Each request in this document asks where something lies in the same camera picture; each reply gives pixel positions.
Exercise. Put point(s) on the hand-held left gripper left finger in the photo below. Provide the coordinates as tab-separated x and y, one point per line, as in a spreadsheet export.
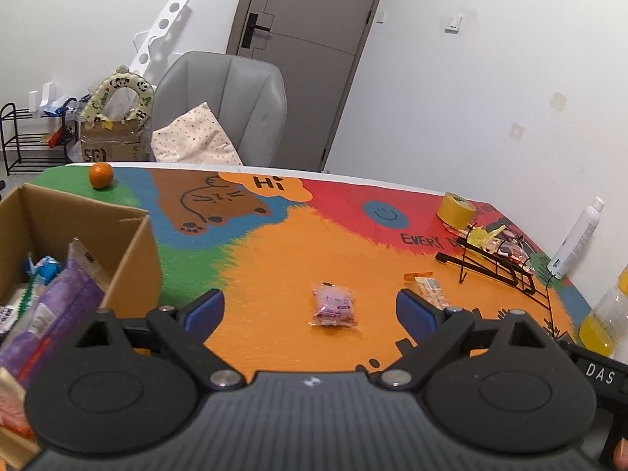
203	314

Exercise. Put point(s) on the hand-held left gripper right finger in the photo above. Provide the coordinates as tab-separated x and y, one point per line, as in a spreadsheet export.
417	314

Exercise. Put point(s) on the clear cracker packet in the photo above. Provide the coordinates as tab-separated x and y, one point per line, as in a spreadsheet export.
431	289

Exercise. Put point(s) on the cardboard box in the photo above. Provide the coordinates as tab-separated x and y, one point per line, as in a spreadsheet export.
137	265

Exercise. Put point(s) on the small pink purple packet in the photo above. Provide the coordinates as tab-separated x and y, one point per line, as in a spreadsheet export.
333	304

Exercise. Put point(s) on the large white and purple packet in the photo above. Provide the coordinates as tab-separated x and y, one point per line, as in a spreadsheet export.
54	304

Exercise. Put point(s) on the blue snack packet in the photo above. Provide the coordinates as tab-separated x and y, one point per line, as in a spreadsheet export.
46	267

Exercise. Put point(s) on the white black-label packet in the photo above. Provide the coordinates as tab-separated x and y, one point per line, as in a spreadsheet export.
12	304

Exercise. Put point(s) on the orange pink snack packet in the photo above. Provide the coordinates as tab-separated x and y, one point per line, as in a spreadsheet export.
14	412

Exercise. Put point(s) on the person's right hand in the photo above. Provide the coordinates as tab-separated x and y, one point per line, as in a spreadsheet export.
621	454

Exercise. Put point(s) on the yellow juice bottle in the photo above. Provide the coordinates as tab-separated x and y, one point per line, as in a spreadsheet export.
601	328

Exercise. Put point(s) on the colourful cartoon table mat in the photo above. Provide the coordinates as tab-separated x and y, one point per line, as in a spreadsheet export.
274	274

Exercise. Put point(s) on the yellow plastic clips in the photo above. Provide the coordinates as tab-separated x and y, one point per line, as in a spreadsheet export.
483	238

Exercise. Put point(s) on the yellow tape roll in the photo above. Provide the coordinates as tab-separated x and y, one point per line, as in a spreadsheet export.
456	211

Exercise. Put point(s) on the clear bag of trinkets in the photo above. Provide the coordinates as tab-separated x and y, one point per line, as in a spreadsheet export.
512	252

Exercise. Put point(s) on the white spray bottle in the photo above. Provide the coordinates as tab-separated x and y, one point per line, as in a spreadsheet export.
574	240

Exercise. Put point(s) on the orange fruit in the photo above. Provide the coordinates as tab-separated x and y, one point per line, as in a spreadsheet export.
101	175

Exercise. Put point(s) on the dotted cream cushion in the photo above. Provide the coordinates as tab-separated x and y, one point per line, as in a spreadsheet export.
191	137

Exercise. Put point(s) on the taped cardboard carton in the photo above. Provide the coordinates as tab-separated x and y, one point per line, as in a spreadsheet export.
110	144

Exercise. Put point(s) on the grey chair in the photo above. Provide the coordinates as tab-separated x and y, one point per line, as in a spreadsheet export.
221	88

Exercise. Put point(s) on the red bag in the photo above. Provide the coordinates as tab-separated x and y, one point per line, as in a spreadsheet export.
58	137

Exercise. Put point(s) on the black shoe rack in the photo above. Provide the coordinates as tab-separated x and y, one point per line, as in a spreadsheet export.
29	136

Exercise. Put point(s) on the white plastic holder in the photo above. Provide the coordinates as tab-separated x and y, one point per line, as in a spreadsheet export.
41	95

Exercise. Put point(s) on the white perforated board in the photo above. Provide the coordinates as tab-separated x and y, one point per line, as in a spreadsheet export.
167	19

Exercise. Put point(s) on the grey door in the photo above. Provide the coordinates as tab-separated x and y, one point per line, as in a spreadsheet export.
304	5

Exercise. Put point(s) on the white blank wall plate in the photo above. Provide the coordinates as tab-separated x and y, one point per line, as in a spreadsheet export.
558	100

